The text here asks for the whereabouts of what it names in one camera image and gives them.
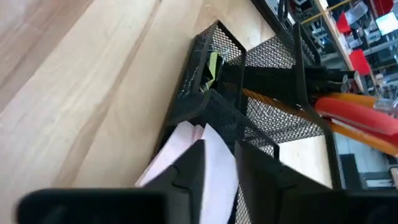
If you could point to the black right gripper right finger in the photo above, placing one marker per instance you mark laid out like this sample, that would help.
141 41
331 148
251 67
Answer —
264 193

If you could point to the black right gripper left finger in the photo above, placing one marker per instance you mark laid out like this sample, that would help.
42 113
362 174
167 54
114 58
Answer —
183 193

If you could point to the pink sticky note pad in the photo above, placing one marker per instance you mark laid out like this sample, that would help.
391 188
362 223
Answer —
217 174

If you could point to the lime green sticky pad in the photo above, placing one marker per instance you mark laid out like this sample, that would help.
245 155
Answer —
214 67

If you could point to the black mesh desk organizer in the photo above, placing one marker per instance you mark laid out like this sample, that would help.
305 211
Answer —
273 121

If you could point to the red plastic bin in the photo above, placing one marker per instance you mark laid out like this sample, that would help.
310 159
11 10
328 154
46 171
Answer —
343 21
382 7
359 62

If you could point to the white computer monitor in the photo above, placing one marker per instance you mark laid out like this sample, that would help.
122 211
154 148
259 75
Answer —
387 23

